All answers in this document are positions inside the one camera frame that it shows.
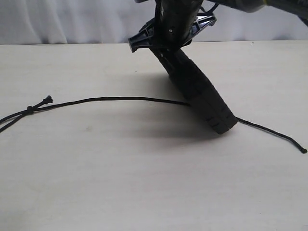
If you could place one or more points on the white curtain backdrop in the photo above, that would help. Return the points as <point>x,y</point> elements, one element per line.
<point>114,21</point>

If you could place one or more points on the black plastic case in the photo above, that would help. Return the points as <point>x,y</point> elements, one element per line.
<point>197,90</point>

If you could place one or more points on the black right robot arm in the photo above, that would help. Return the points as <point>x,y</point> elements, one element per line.
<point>298,8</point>

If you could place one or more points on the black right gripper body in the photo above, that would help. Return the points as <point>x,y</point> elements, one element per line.
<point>175,24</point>

